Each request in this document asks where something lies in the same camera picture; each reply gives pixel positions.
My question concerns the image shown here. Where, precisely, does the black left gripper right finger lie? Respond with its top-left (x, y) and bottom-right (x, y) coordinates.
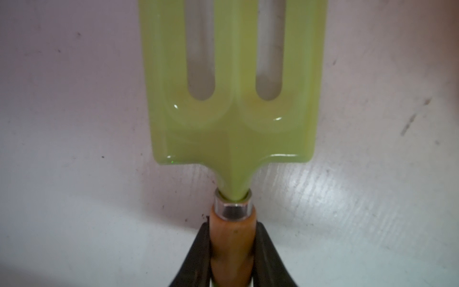
top-left (252, 222), bottom-right (297, 287)

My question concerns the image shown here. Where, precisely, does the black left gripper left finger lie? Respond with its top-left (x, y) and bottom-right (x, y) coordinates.
top-left (169, 222), bottom-right (212, 287)

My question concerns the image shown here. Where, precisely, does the green garden fork wooden handle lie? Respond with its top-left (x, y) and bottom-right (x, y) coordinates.
top-left (138, 1), bottom-right (328, 287)

